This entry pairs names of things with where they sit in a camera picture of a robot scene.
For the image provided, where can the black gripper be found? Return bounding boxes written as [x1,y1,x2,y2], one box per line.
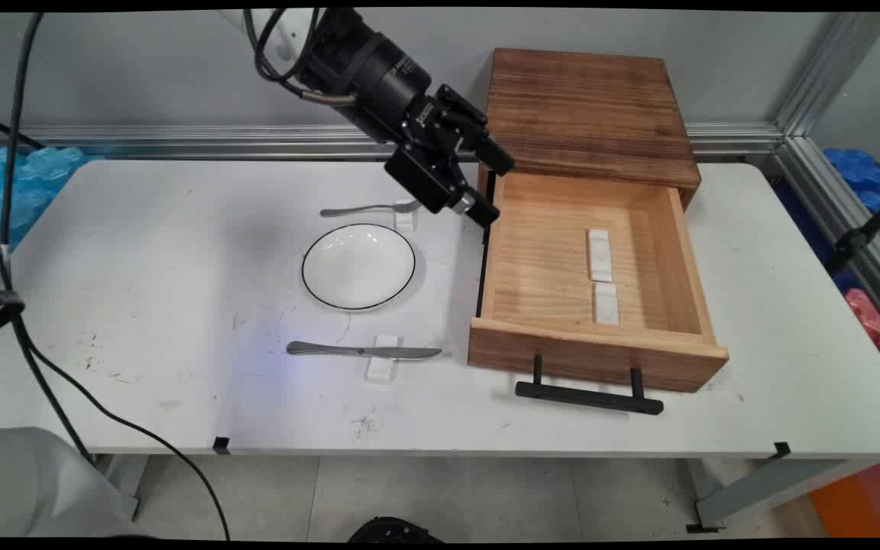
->
[305,9,516,228]

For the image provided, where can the silver table knife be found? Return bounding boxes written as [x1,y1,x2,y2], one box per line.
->
[286,341,443,361]

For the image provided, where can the silver fork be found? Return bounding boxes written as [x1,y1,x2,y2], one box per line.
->
[320,200,419,218]

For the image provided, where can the light wooden drawer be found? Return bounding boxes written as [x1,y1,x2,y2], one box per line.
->
[467,170,730,393]

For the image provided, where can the dark wooden cabinet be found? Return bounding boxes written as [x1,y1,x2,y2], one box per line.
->
[477,48,702,222]

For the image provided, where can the white plate with black rim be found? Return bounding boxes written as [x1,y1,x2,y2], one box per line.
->
[301,223,417,312]

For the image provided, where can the long white ceramic cutlery rest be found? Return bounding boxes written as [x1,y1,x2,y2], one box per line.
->
[587,228,613,282]

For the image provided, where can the short white ceramic cutlery rest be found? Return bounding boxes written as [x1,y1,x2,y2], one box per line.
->
[594,283,620,325]

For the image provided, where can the white ceramic knife rest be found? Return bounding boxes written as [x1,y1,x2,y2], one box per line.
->
[365,334,403,385]

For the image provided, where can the black round object on floor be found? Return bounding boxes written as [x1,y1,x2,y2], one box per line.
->
[348,516,445,544]

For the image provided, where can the blue plastic bags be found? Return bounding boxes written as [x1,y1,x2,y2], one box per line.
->
[823,147,880,257]
[0,145,91,254]

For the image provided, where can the black tripod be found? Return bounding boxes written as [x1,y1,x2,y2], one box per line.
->
[824,163,880,277]

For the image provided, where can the red plastic bag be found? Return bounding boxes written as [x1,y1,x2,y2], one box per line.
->
[843,287,880,351]

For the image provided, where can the grey metal table leg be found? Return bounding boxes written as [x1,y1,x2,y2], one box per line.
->
[95,455,152,523]
[685,456,880,534]

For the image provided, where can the orange box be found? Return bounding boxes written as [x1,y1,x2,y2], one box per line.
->
[807,458,880,539]

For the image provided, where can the horizontal aluminium frame rail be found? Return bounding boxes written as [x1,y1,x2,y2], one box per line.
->
[0,122,786,163]

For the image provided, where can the black drawer handle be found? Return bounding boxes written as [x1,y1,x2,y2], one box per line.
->
[515,355,665,416]

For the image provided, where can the upright aluminium frame post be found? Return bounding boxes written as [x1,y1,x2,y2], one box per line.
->
[775,11,880,140]

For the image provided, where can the slanted aluminium frame rail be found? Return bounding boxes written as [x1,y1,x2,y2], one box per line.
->
[770,136,880,346]

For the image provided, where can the long black cable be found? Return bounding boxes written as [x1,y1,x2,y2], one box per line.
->
[0,11,231,540]

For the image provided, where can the thin black background cable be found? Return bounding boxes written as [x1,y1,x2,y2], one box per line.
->
[0,113,47,150]

